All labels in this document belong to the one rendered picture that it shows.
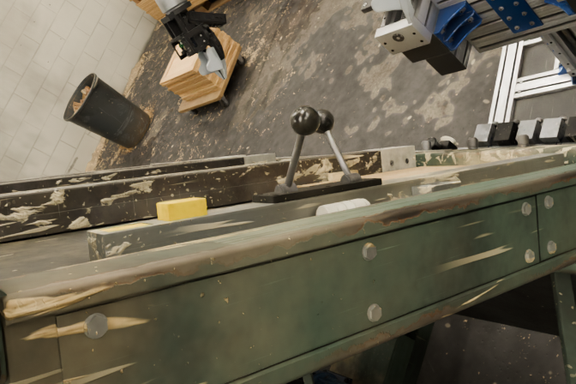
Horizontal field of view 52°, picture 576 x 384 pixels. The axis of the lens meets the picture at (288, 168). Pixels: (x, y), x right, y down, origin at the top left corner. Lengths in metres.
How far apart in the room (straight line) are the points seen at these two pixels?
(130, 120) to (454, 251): 5.18
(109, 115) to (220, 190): 4.49
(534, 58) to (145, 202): 1.81
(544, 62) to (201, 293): 2.17
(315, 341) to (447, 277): 0.17
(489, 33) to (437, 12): 0.17
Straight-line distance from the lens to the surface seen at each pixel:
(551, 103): 2.35
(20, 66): 6.62
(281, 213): 0.75
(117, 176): 1.67
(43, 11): 6.87
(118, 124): 5.64
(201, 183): 1.12
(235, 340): 0.43
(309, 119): 0.72
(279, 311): 0.45
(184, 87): 4.75
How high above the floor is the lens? 1.92
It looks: 33 degrees down
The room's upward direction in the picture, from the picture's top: 56 degrees counter-clockwise
